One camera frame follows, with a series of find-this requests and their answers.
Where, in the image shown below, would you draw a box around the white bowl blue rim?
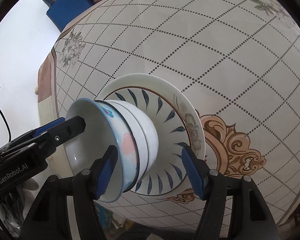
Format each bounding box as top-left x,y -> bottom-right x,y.
64,98 -> 140,203

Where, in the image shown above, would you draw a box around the white bowl pink flowers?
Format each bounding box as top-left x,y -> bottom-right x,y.
107,100 -> 159,182

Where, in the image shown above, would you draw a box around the white bowl black rim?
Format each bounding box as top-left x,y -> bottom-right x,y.
106,100 -> 149,183

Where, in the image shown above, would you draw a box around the blue leaf pattern plate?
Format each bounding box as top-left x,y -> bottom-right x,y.
105,87 -> 191,196

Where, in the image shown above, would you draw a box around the white plate grey flowers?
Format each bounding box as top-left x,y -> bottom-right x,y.
98,73 -> 205,198

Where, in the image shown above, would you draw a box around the beige striped bed cover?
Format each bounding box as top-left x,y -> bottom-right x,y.
37,52 -> 73,178

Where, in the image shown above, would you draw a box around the blue folded mat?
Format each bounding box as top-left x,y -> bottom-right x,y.
46,0 -> 93,31

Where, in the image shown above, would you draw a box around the floral diamond pattern tablecloth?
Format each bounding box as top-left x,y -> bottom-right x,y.
38,0 -> 300,238

